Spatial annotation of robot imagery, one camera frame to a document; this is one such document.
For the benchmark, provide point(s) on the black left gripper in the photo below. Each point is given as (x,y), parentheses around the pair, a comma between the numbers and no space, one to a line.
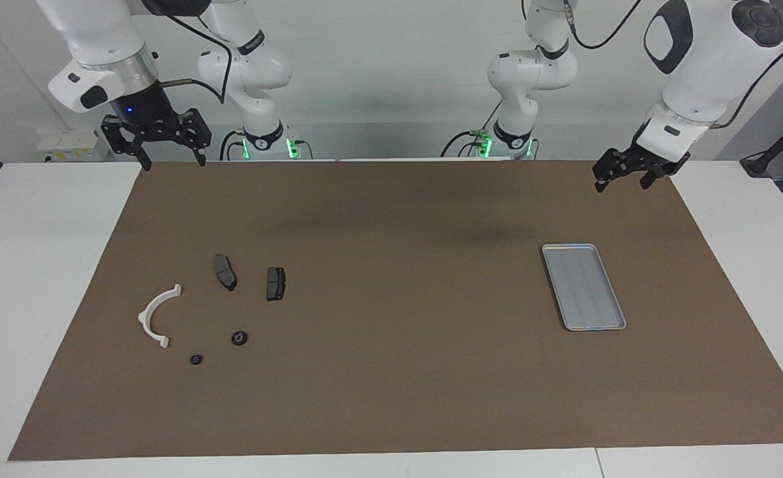
(657,160)

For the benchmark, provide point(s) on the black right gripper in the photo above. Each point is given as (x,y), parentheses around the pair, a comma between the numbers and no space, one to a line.
(149,113)

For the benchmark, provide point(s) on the large black bearing gear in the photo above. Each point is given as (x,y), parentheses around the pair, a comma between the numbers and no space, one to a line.
(240,338)

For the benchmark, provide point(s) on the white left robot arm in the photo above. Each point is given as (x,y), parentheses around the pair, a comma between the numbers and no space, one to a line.
(710,60)

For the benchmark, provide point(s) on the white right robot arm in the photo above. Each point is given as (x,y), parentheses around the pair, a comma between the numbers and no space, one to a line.
(99,33)

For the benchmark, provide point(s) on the silver metal tray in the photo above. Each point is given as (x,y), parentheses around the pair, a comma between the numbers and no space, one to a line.
(584,289)

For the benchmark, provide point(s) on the long curved grey brake pad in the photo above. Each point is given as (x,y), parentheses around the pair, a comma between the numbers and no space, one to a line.
(224,272)

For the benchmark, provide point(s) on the short rectangular grey brake pad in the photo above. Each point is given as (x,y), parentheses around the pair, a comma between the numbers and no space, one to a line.
(275,283)

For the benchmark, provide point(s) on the brown table mat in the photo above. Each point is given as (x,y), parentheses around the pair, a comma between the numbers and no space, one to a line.
(398,372)

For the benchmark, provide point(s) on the white wall socket box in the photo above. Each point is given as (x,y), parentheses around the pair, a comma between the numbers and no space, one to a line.
(73,146)

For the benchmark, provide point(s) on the white semicircular plastic bracket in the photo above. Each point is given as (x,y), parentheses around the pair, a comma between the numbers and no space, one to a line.
(144,320)

